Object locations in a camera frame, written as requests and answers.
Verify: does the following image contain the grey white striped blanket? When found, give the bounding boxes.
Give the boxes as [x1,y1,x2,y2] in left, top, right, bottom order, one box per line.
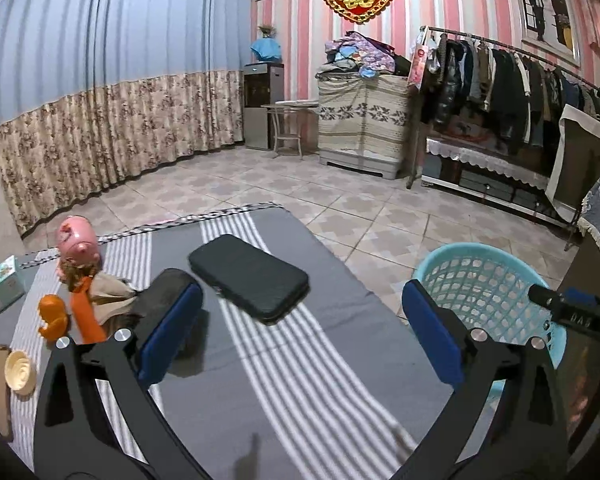
[0,203,506,480]

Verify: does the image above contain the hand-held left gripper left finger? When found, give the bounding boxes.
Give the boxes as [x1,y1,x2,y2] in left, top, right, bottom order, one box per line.
[32,281,216,480]

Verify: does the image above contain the cloth covered cabinet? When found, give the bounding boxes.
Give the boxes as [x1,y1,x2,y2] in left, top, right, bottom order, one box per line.
[316,74,413,181]

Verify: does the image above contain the pink hanging packet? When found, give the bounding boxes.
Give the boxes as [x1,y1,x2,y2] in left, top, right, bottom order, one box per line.
[407,42,431,91]

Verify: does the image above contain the blue floral curtain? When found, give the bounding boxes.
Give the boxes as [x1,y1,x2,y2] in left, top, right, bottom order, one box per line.
[0,0,261,239]

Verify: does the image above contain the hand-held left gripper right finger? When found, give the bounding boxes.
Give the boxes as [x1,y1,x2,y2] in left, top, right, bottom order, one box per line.
[390,280,568,480]

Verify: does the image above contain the grey water dispenser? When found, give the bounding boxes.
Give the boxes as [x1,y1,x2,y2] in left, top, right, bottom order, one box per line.
[243,61,286,151]

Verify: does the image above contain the blue cloth covered bottle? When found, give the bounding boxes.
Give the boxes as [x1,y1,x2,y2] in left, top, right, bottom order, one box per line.
[251,37,283,63]

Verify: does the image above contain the metal clothes rack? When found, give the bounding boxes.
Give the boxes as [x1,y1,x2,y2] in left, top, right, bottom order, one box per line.
[407,25,600,191]

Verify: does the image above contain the low dark drawer cabinet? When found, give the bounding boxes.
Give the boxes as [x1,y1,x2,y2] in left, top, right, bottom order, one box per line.
[420,152,581,227]

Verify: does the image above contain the teal tissue box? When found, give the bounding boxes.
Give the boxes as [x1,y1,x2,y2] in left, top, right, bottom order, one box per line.
[0,255,27,317]

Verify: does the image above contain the light blue plastic basket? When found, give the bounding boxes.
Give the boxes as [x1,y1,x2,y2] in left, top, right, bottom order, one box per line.
[412,242,569,397]

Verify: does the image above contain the beige edged dark cloth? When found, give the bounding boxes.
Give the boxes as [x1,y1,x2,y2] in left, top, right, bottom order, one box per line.
[546,105,600,222]

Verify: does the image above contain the pile of clothes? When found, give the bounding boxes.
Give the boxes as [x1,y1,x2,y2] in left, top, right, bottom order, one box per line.
[316,31,413,81]

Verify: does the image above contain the pink pig mug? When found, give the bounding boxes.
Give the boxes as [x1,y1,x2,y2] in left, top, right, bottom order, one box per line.
[56,215,101,266]

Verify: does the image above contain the orange peel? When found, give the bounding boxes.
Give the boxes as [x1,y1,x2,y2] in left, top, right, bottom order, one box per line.
[37,294,71,344]

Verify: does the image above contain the row of hanging clothes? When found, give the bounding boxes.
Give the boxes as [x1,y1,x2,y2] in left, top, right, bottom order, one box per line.
[420,32,600,161]

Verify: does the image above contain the black flat case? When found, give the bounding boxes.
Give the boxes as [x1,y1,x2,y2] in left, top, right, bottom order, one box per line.
[187,233,310,325]

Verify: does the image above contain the small metal table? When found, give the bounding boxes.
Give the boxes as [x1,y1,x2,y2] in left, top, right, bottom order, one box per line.
[261,100,320,157]

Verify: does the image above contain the white lace cloth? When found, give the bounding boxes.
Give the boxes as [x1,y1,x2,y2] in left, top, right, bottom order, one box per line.
[425,136,553,191]

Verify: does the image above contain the framed wall poster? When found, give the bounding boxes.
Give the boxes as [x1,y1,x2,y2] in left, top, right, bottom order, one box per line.
[507,0,581,67]

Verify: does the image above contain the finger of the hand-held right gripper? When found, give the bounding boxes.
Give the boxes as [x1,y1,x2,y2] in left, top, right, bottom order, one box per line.
[560,287,599,309]
[528,285,564,311]

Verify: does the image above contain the brown wrapper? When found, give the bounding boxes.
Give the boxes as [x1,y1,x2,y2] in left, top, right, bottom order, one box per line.
[61,257,99,294]

